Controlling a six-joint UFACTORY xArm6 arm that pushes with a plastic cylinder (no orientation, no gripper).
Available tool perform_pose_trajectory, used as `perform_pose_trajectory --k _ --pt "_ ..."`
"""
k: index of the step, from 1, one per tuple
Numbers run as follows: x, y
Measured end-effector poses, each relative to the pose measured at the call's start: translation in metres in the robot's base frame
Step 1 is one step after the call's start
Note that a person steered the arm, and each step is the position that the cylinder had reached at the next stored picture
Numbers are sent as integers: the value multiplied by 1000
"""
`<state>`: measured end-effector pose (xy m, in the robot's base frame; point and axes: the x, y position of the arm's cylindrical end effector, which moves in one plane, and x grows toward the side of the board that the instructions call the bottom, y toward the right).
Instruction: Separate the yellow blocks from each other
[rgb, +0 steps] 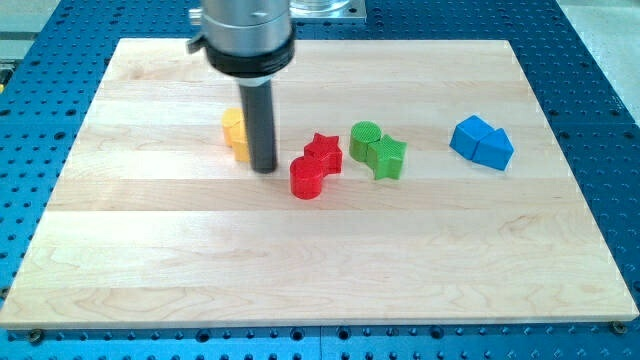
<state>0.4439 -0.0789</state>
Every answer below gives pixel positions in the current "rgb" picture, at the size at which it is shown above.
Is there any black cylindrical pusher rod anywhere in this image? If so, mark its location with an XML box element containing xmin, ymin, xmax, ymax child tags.
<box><xmin>239</xmin><ymin>80</ymin><xmax>277</xmax><ymax>174</ymax></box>

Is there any yellow block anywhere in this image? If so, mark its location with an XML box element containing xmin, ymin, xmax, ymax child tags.
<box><xmin>230</xmin><ymin>121</ymin><xmax>250</xmax><ymax>162</ymax></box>
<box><xmin>221</xmin><ymin>108</ymin><xmax>244</xmax><ymax>146</ymax></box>

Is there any yellow block front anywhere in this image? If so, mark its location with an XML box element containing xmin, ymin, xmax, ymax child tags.
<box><xmin>230</xmin><ymin>121</ymin><xmax>250</xmax><ymax>162</ymax></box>

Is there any red star block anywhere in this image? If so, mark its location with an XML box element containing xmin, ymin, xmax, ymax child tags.
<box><xmin>304</xmin><ymin>133</ymin><xmax>343</xmax><ymax>175</ymax></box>

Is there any red cylinder block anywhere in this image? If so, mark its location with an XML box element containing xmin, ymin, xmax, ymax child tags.
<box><xmin>289</xmin><ymin>155</ymin><xmax>325</xmax><ymax>200</ymax></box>

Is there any green cylinder block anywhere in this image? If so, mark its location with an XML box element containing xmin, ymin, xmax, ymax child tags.
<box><xmin>349</xmin><ymin>121</ymin><xmax>382</xmax><ymax>162</ymax></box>

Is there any green star block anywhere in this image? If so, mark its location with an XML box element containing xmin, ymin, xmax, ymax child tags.
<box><xmin>366</xmin><ymin>135</ymin><xmax>407</xmax><ymax>180</ymax></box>

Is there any light wooden board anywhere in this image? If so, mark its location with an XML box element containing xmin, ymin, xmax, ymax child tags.
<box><xmin>1</xmin><ymin>38</ymin><xmax>638</xmax><ymax>330</ymax></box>

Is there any blue cube block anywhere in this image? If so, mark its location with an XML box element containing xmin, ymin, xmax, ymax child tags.
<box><xmin>449</xmin><ymin>115</ymin><xmax>494</xmax><ymax>160</ymax></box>

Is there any blue triangular block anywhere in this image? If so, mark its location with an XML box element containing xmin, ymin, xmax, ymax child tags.
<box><xmin>472</xmin><ymin>128</ymin><xmax>514</xmax><ymax>171</ymax></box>

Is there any left board clamp bolt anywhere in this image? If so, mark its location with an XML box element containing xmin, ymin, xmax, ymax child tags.
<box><xmin>26</xmin><ymin>329</ymin><xmax>45</xmax><ymax>345</ymax></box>

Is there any board clamp bolt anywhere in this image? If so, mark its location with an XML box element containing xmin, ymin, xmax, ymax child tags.
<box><xmin>609</xmin><ymin>321</ymin><xmax>627</xmax><ymax>335</ymax></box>
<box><xmin>26</xmin><ymin>329</ymin><xmax>45</xmax><ymax>345</ymax></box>

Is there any right board clamp bolt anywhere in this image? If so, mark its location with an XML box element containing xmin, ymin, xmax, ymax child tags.
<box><xmin>609</xmin><ymin>321</ymin><xmax>627</xmax><ymax>335</ymax></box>

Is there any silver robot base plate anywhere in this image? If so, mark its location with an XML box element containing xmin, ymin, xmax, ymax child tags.
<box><xmin>290</xmin><ymin>0</ymin><xmax>367</xmax><ymax>21</ymax></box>

